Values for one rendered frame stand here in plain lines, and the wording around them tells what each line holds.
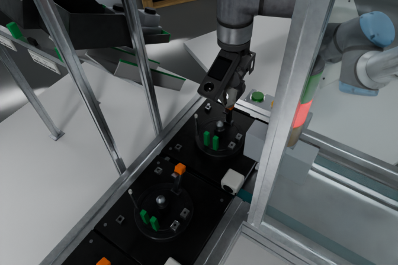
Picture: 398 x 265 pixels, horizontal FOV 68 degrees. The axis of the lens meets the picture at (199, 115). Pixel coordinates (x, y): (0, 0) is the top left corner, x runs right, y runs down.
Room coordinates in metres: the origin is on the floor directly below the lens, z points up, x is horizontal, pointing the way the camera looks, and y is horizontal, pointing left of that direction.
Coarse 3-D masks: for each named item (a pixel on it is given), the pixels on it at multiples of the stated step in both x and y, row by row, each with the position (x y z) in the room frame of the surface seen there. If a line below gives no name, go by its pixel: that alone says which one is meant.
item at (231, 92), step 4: (232, 88) 0.51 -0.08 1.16; (228, 92) 0.51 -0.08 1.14; (232, 92) 0.51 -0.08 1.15; (236, 92) 0.50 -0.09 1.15; (228, 96) 0.51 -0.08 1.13; (232, 96) 0.51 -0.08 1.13; (228, 100) 0.51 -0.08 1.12; (232, 100) 0.51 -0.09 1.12; (228, 104) 0.51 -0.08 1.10; (232, 104) 0.51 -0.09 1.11; (228, 108) 0.52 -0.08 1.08
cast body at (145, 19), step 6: (138, 12) 0.70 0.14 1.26; (144, 12) 0.69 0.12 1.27; (150, 12) 0.69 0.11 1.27; (144, 18) 0.67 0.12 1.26; (150, 18) 0.68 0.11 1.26; (156, 18) 0.69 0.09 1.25; (144, 24) 0.67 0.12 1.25; (150, 24) 0.67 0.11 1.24; (156, 24) 0.68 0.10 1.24; (144, 30) 0.66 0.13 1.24; (150, 30) 0.67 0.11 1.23; (156, 30) 0.68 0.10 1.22
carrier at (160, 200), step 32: (160, 160) 0.44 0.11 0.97; (128, 192) 0.35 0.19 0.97; (160, 192) 0.34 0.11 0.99; (192, 192) 0.34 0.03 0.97; (96, 224) 0.27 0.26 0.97; (128, 224) 0.27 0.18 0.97; (160, 224) 0.26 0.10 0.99; (192, 224) 0.26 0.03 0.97; (160, 256) 0.19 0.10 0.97; (192, 256) 0.19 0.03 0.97
